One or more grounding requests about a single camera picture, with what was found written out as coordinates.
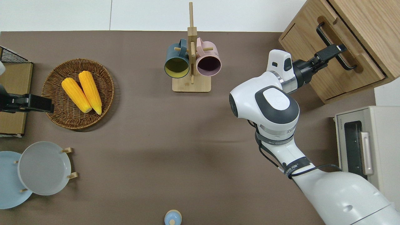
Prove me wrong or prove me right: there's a light blue plate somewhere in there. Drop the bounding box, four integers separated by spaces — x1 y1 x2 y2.
0 151 33 209

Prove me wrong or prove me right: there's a wooden dish rack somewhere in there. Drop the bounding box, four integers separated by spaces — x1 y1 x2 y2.
13 147 78 193

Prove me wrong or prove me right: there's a yellow corn cob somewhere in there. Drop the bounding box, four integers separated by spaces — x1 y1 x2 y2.
78 71 103 115
61 77 93 113

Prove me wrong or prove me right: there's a round wicker basket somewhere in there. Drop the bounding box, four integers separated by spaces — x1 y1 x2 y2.
42 58 115 130

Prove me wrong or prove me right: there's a grey plate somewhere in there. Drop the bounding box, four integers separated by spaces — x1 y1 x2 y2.
17 141 72 196

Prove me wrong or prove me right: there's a wooden drawer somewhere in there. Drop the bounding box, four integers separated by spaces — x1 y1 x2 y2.
283 0 387 101

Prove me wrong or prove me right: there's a wooden mug tree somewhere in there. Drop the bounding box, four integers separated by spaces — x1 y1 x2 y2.
172 2 212 93

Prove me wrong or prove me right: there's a blue dome with wooden knob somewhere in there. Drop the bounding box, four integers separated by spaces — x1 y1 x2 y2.
164 209 182 225

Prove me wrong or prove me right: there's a white toaster oven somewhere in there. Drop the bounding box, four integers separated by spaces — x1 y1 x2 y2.
334 106 400 202

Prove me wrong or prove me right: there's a pink mug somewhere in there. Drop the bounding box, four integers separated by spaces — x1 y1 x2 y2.
196 37 222 77

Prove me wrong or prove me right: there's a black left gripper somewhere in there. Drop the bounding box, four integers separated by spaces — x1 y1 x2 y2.
6 93 54 113

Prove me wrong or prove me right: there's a wooden cabinet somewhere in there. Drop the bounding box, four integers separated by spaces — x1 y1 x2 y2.
279 0 400 104

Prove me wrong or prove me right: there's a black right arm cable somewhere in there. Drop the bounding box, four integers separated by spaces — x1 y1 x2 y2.
248 119 343 180

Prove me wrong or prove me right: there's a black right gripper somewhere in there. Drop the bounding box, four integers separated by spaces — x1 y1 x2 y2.
308 44 348 72

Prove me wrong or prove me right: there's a black drawer handle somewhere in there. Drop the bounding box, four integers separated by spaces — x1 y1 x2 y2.
316 22 358 71

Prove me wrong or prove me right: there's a dark blue mug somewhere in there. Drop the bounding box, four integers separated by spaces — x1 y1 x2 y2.
164 38 190 78

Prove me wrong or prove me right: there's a wire grid storage box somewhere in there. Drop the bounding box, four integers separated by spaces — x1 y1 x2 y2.
0 46 33 138

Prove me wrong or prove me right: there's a brown table mat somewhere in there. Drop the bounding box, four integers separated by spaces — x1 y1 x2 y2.
0 31 377 225

